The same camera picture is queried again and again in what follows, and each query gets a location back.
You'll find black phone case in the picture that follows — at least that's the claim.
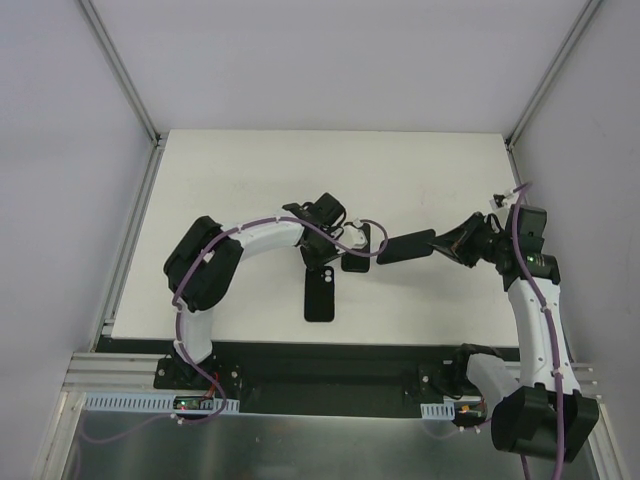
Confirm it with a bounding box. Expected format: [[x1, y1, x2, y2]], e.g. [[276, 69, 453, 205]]
[[341, 223, 371, 274], [304, 266, 335, 323]]

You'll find blue smartphone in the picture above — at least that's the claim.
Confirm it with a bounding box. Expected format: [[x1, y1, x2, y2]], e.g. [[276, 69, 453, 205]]
[[376, 229, 436, 265]]

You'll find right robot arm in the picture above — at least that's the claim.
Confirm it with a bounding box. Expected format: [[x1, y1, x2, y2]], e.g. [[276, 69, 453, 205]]
[[432, 206, 599, 463]]

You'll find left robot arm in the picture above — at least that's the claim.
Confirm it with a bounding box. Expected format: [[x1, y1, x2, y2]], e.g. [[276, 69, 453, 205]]
[[163, 193, 347, 389]]

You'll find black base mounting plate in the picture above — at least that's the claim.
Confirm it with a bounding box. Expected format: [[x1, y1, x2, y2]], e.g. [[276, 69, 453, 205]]
[[153, 342, 478, 418]]

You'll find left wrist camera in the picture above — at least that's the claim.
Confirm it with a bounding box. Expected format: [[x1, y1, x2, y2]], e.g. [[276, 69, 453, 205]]
[[341, 222, 368, 250]]

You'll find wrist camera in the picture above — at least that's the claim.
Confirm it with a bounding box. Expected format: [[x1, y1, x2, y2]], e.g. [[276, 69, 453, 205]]
[[341, 222, 368, 250], [490, 190, 516, 211]]

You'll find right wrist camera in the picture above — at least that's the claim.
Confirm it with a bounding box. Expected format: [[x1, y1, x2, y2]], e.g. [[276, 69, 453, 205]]
[[490, 190, 516, 211]]

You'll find right white cable duct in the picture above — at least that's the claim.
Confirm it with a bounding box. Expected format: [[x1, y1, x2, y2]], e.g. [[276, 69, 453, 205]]
[[419, 398, 487, 421]]

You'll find white cable duct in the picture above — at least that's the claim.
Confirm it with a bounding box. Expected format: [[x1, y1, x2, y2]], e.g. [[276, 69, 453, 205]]
[[84, 393, 240, 415], [419, 398, 487, 421]]

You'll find right aluminium table rail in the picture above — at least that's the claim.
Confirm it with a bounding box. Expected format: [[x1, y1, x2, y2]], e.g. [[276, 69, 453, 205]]
[[504, 141, 598, 385]]

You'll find aluminium table rail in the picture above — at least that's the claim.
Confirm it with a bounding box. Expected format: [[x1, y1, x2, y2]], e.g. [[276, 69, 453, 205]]
[[504, 141, 598, 385], [87, 135, 167, 352]]

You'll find left aluminium table rail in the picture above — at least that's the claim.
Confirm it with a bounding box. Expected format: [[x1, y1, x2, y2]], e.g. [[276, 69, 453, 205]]
[[87, 135, 167, 352]]

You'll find front aluminium rail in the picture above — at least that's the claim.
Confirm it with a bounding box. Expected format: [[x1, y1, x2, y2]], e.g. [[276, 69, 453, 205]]
[[62, 349, 166, 392]]

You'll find left aluminium frame post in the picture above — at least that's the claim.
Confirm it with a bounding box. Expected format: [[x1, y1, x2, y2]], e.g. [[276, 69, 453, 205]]
[[75, 0, 163, 146]]

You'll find aluminium frame post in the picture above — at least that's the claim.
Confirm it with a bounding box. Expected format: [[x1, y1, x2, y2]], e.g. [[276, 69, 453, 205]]
[[505, 0, 605, 152], [75, 0, 163, 146]]

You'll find left white cable duct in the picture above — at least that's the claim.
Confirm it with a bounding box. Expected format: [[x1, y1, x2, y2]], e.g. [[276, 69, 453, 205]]
[[84, 393, 240, 415]]

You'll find right aluminium frame post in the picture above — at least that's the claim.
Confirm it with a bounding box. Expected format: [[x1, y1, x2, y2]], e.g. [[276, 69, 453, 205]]
[[505, 0, 605, 152]]

